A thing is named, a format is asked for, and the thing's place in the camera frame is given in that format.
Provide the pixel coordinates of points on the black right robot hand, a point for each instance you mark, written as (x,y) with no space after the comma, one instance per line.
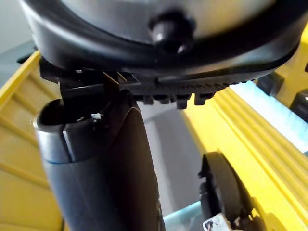
(101,168)

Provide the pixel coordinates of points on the yellow plastic bin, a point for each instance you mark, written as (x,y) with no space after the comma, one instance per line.
(264,154)
(302,72)
(19,144)

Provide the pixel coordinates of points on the black round plastic housing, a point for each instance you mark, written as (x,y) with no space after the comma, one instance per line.
(223,183)

